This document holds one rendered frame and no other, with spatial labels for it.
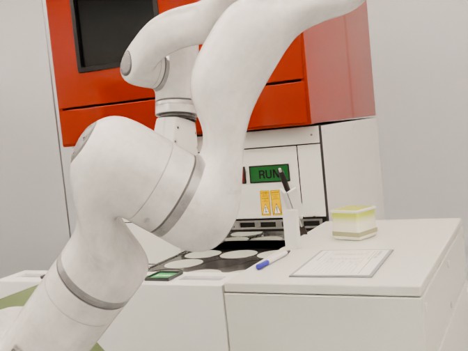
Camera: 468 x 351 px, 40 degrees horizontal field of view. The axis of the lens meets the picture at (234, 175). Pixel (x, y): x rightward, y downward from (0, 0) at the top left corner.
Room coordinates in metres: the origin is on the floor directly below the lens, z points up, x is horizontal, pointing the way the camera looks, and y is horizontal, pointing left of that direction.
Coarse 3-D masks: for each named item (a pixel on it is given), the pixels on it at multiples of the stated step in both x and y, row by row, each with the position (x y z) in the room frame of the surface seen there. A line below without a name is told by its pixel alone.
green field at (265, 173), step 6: (252, 168) 1.79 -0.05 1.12; (258, 168) 1.78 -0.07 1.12; (264, 168) 1.77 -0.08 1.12; (270, 168) 1.77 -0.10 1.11; (276, 168) 1.76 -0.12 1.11; (282, 168) 1.75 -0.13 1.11; (252, 174) 1.79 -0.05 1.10; (258, 174) 1.78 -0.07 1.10; (264, 174) 1.77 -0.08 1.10; (270, 174) 1.77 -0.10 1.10; (276, 174) 1.76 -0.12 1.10; (252, 180) 1.79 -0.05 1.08; (258, 180) 1.78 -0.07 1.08; (264, 180) 1.78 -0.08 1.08; (270, 180) 1.77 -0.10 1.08
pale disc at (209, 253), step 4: (192, 252) 1.79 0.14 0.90; (196, 252) 1.78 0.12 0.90; (200, 252) 1.78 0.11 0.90; (204, 252) 1.77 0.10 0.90; (208, 252) 1.77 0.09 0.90; (212, 252) 1.76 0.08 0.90; (216, 252) 1.76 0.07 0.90; (220, 252) 1.75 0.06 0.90; (188, 256) 1.74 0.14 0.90; (192, 256) 1.73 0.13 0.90; (196, 256) 1.73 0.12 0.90; (200, 256) 1.72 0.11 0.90; (204, 256) 1.72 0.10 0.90; (208, 256) 1.71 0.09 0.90
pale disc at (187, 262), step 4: (176, 260) 1.70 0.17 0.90; (180, 260) 1.69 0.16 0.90; (184, 260) 1.69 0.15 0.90; (188, 260) 1.68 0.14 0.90; (192, 260) 1.68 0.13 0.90; (196, 260) 1.67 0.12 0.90; (200, 260) 1.67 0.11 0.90; (168, 264) 1.66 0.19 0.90; (172, 264) 1.66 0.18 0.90; (176, 264) 1.65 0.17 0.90; (180, 264) 1.65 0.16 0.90; (184, 264) 1.64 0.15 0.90; (188, 264) 1.64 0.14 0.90; (192, 264) 1.63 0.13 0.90; (196, 264) 1.63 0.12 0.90
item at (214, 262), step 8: (184, 256) 1.74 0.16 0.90; (216, 256) 1.70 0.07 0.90; (248, 256) 1.66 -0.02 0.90; (256, 256) 1.65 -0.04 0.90; (160, 264) 1.67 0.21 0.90; (200, 264) 1.62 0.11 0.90; (208, 264) 1.62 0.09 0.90; (216, 264) 1.61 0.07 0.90; (224, 264) 1.60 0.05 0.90; (232, 264) 1.59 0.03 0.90; (240, 264) 1.58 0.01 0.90; (248, 264) 1.57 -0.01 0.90
